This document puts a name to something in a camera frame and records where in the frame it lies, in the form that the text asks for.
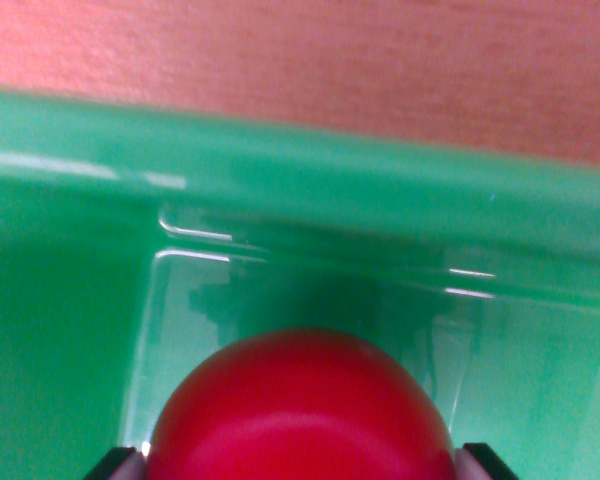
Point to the green plastic bin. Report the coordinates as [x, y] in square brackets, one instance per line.
[330, 200]

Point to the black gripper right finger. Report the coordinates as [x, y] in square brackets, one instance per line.
[482, 465]

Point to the red toy apple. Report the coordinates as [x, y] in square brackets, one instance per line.
[300, 410]

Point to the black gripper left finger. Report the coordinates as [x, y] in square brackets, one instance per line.
[117, 465]

